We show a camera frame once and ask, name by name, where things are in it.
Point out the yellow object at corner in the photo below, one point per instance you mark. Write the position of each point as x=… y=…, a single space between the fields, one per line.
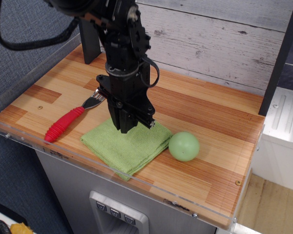
x=20 y=228

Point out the dark right frame post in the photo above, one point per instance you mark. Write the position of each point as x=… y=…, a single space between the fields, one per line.
x=278 y=68

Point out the white toy sink counter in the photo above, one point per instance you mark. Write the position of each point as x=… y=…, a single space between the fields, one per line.
x=273 y=158

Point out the green round fruit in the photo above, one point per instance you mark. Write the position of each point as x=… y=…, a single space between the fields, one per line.
x=184 y=146

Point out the silver toy dishwasher front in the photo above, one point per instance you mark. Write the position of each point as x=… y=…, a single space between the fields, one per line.
x=98 y=203

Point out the red handled metal fork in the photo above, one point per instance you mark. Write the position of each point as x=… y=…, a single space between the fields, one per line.
x=59 y=127

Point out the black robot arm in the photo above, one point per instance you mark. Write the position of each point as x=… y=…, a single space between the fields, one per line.
x=119 y=27

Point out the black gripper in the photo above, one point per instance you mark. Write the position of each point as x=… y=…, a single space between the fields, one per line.
x=126 y=94

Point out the green cloth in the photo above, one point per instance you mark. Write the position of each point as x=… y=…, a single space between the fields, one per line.
x=130 y=152

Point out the black white box corner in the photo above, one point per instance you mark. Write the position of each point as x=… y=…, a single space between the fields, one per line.
x=9 y=217

